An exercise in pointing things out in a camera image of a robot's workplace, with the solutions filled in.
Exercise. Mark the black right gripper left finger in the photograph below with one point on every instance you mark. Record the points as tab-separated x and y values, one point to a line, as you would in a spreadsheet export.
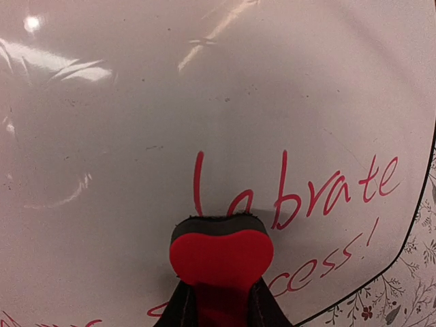
181	310

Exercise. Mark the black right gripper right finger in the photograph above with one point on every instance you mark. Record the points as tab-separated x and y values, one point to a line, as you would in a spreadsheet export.
263	309

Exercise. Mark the red black whiteboard eraser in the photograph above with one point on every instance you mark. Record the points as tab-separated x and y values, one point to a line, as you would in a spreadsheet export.
220	259

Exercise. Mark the white dry-erase whiteboard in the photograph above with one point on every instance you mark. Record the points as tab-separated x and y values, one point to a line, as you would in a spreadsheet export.
121	118

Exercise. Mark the floral patterned table mat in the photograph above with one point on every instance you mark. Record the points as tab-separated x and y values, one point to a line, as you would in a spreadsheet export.
404	295

